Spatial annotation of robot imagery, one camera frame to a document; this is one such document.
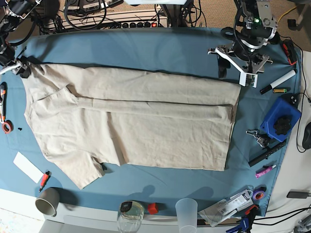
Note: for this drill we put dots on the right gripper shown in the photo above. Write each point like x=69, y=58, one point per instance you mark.
x=17, y=66

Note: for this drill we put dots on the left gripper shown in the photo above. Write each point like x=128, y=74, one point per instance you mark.
x=249, y=64

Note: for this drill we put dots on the beige T-shirt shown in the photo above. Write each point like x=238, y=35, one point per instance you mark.
x=84, y=117

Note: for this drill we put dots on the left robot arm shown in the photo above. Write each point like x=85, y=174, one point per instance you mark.
x=253, y=28

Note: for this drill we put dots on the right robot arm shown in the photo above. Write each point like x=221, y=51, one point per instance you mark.
x=12, y=14

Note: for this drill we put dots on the orange utility knife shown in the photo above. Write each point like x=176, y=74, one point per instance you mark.
x=3, y=94

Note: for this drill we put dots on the red tape roll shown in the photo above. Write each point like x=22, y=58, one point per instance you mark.
x=7, y=127

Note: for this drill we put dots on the yellow battery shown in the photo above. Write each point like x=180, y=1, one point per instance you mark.
x=280, y=90

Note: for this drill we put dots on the orange black tool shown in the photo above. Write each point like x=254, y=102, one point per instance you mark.
x=289, y=49

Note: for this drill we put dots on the white marker with black cap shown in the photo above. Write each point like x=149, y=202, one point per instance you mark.
x=277, y=82

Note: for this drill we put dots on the blue box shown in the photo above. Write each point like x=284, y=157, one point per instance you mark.
x=281, y=107

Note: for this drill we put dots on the black knob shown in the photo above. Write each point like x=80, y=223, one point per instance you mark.
x=282, y=125

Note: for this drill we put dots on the white paper card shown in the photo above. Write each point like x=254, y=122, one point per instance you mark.
x=27, y=167

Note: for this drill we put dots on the red screwdriver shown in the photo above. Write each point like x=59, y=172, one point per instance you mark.
x=44, y=180

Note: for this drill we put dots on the black computer mouse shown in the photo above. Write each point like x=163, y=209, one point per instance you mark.
x=306, y=142

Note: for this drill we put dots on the pink marker pen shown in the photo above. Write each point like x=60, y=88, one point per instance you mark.
x=264, y=171

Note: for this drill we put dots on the blue tablecloth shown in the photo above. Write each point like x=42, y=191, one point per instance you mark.
x=170, y=50

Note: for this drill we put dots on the grey mug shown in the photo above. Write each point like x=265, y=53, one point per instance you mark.
x=48, y=201

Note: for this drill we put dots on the purple tape roll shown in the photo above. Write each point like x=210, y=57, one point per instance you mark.
x=258, y=194

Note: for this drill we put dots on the translucent plastic cup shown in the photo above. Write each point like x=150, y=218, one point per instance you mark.
x=186, y=211

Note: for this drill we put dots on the red cube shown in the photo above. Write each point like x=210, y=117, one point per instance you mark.
x=153, y=208

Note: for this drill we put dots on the blue clamp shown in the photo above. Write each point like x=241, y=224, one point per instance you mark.
x=246, y=222

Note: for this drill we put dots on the glass with liquid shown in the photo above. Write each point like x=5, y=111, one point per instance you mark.
x=130, y=216

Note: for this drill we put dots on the black rail bar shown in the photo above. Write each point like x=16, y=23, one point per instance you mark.
x=269, y=151

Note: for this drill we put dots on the power strip with red switch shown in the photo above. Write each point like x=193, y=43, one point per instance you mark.
x=126, y=25

